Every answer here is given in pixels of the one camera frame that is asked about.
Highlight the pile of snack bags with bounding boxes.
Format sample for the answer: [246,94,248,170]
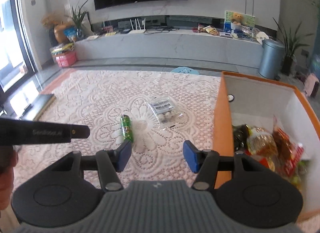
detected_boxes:
[197,24,220,34]

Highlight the black cables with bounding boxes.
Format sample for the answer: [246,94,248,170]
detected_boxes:
[147,26,175,32]

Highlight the long-leaf plant in glass vase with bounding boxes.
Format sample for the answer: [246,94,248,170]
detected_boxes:
[66,0,89,38]

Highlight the pink heater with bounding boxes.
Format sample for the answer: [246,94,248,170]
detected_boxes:
[304,73,320,97]

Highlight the black snack packet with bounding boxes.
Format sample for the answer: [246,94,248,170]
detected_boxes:
[232,124,252,151]

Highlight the green picture board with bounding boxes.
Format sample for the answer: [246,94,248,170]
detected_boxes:
[224,11,255,35]

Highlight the golden vase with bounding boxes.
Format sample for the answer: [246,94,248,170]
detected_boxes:
[54,25,70,44]

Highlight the pink storage box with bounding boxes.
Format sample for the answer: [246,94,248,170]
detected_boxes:
[55,51,77,68]

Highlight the green sausage snack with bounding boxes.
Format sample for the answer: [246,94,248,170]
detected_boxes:
[120,114,134,143]

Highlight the clear brown snack packet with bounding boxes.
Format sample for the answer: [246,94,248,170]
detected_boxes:
[246,127,278,158]

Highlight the marble television console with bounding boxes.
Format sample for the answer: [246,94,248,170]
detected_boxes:
[75,29,265,69]

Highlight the long-leaf plant in black pot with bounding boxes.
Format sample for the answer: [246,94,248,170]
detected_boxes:
[272,17,314,77]

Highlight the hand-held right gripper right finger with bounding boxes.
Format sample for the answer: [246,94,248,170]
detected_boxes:
[182,141,273,192]

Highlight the blue water jug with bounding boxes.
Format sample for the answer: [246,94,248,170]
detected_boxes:
[310,54,320,73]

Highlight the light blue stool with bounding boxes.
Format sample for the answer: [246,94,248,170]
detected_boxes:
[172,66,200,74]

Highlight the black notebook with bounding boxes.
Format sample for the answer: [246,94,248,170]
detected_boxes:
[19,93,57,121]

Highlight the clear packet of white balls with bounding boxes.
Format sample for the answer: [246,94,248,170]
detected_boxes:
[146,95,187,129]

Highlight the white round plaque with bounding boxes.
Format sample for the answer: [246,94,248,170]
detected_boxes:
[255,31,269,43]

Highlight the person's left hand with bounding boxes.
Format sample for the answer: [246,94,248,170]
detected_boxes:
[0,146,19,211]

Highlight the dried orange flowers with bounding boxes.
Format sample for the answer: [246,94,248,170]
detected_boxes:
[41,13,63,29]

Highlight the grey-blue pedal bin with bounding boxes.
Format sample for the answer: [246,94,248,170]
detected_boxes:
[258,39,285,80]

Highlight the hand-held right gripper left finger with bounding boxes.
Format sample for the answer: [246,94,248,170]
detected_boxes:
[51,140,132,192]

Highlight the stack of colourful booklets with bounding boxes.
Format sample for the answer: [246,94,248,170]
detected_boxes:
[50,43,75,57]

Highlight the blue patterned bag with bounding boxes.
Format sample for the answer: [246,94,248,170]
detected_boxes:
[64,27,77,41]

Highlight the white router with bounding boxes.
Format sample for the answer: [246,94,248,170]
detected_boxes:
[128,18,147,34]

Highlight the glass sliding door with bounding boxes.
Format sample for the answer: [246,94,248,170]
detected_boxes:
[0,0,42,103]

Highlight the orange cardboard box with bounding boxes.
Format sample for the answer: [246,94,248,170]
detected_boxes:
[213,71,320,223]

